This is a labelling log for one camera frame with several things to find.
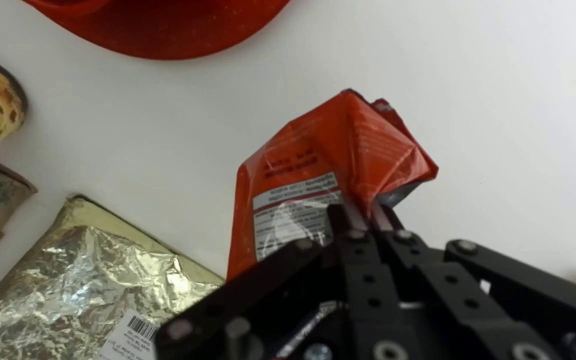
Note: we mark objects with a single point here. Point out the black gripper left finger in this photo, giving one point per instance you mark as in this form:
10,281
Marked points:
301,302

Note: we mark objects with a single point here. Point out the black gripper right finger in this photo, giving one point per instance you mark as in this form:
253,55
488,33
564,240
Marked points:
498,307

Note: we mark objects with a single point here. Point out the orange foil packet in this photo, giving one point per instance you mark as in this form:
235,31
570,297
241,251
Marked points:
346,149

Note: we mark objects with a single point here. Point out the gold foil bag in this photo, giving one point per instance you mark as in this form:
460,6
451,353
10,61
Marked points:
95,288

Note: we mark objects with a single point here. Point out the round red tray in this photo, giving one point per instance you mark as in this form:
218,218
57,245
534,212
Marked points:
163,29

